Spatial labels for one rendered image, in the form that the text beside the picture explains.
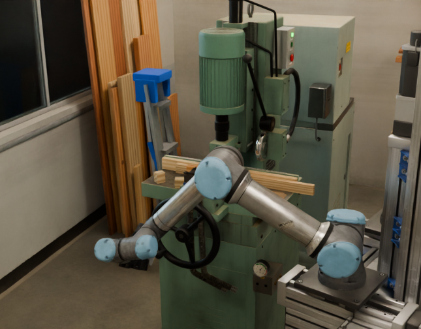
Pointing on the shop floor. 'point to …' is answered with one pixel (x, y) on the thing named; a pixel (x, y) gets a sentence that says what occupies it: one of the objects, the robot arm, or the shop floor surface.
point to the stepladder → (169, 146)
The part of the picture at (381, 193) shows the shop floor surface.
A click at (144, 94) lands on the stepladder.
